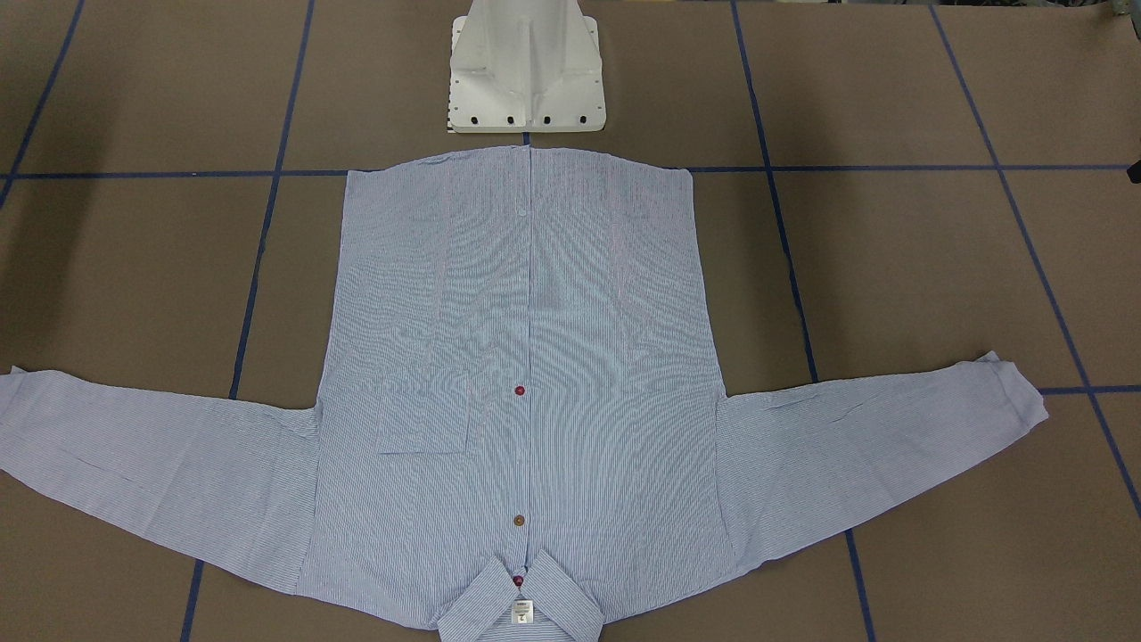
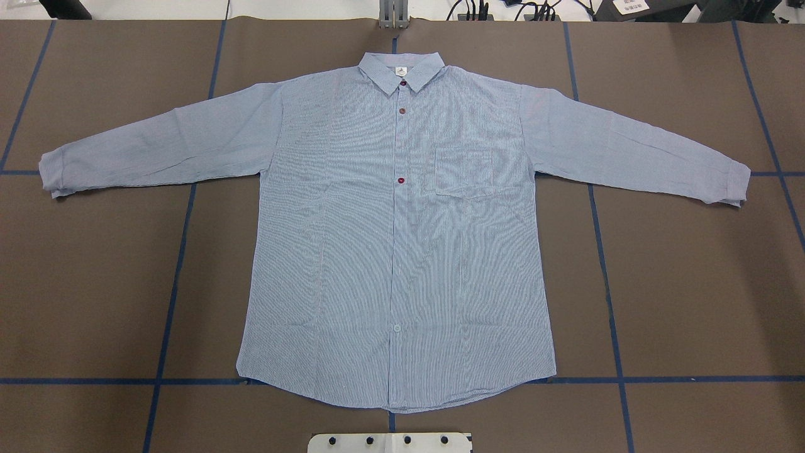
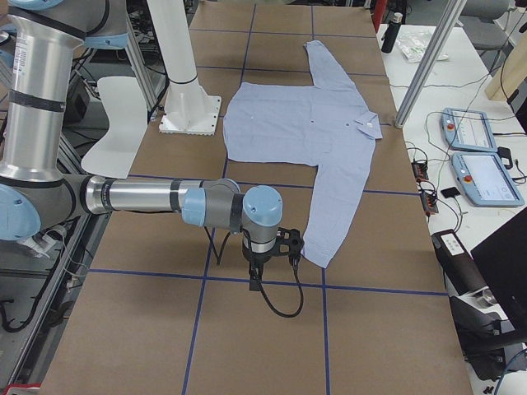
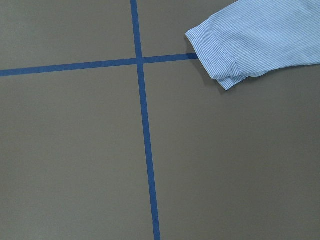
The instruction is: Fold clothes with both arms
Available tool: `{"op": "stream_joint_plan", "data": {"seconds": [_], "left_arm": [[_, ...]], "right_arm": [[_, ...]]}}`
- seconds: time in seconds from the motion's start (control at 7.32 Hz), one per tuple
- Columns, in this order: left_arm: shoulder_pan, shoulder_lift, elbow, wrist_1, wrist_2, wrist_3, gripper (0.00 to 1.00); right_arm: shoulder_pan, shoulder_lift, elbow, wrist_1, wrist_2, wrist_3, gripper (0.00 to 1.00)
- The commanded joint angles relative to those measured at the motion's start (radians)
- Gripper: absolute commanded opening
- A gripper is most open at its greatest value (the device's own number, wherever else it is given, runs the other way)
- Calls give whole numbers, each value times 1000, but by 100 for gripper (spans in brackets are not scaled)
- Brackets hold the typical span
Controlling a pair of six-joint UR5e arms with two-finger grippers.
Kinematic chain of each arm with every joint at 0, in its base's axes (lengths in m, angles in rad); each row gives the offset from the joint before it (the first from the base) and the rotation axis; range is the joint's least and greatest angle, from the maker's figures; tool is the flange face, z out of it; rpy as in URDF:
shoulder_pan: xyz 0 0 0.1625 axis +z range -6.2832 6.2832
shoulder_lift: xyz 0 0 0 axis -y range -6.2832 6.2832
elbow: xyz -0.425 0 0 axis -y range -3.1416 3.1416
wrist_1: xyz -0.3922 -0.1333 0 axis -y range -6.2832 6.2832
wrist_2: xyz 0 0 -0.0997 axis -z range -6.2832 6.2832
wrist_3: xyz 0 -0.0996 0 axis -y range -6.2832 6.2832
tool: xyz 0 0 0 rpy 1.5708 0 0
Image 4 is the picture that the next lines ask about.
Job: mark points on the light blue striped shirt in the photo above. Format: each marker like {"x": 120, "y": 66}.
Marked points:
{"x": 250, "y": 38}

